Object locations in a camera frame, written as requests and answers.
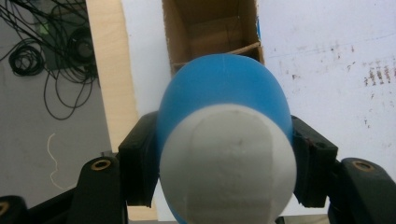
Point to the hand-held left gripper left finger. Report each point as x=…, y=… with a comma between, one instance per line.
x=137, y=161

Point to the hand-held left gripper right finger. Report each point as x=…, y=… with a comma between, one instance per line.
x=311, y=161

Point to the blue bottle with white cap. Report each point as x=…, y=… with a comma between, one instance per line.
x=224, y=93

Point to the blue cardboard box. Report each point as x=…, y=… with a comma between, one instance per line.
x=214, y=31

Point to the white table mat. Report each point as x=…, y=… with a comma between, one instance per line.
x=327, y=102

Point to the light wooden table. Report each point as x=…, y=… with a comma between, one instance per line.
x=109, y=77

